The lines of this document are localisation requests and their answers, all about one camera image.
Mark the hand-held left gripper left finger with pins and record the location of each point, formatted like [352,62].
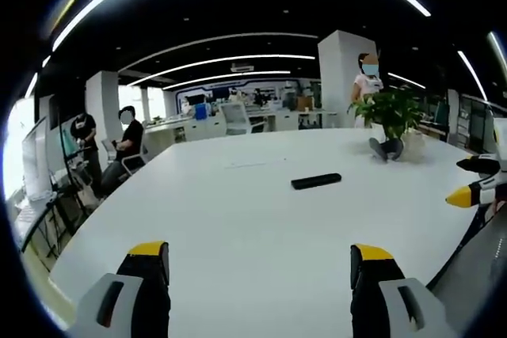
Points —
[130,294]

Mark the large white monitor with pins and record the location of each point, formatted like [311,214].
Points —
[35,164]

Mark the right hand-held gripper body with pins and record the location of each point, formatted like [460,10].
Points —
[501,148]

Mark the white office counter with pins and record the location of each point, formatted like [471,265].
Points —
[222,126]

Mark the person's right hand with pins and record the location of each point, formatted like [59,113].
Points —
[498,208]

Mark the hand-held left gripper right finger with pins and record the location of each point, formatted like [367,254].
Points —
[386,294]

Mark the black remote control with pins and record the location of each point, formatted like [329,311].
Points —
[316,181]

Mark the white mesh office chair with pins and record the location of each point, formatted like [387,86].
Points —
[237,118]

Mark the green potted plant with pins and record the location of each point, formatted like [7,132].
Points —
[390,114]

